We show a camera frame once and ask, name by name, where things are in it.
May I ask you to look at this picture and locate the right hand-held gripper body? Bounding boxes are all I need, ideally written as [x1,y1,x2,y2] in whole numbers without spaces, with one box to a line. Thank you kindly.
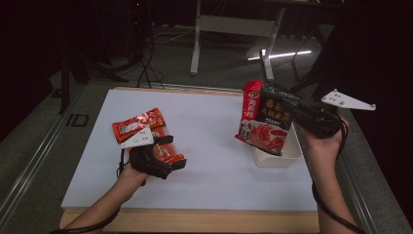
[292,88,378,139]

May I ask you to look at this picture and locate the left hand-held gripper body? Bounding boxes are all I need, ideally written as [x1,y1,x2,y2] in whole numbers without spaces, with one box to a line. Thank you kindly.
[120,126,173,180]

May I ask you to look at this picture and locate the clear orange multi-piece snack packet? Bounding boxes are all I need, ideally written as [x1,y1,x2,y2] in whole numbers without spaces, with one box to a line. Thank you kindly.
[127,126,185,166]

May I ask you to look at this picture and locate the red and black soup packet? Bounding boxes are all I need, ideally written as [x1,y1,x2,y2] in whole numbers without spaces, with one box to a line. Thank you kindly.
[234,79,303,158]

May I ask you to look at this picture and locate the white compartment food container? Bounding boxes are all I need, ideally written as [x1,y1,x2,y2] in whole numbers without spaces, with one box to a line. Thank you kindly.
[251,124,304,169]

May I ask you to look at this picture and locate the person's left hand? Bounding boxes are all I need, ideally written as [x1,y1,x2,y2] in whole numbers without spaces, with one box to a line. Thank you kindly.
[117,161,151,189]

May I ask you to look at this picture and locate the person's right hand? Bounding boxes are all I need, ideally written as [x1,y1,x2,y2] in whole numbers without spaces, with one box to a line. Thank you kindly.
[299,115,351,158]

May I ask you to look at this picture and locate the white table mat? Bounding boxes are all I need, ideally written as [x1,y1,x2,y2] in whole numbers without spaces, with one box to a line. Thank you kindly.
[60,89,319,213]

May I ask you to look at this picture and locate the long orange-red snack packet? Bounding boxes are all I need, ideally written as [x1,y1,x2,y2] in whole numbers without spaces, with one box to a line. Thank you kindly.
[111,107,167,144]

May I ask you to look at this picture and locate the black metal stand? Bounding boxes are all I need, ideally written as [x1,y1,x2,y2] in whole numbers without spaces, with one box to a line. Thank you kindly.
[57,48,131,115]
[288,19,345,102]

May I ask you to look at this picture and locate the black floor cables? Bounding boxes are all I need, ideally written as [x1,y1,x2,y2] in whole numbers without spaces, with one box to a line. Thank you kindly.
[123,19,199,90]

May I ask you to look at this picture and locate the black rectangular floor bracket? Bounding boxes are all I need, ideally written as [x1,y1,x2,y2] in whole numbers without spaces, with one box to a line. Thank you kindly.
[65,113,90,128]

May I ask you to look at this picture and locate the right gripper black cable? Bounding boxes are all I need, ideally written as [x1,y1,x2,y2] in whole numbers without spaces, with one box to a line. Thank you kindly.
[311,114,367,234]

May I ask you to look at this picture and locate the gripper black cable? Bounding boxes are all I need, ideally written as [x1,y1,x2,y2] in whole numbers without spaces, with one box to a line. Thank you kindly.
[311,114,367,234]
[49,148,127,234]

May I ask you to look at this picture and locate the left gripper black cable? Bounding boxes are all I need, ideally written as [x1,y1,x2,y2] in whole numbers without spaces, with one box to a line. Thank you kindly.
[49,148,127,234]

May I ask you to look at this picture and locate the white metal desk frame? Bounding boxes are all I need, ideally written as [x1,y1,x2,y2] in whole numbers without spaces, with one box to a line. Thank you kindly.
[189,0,287,83]

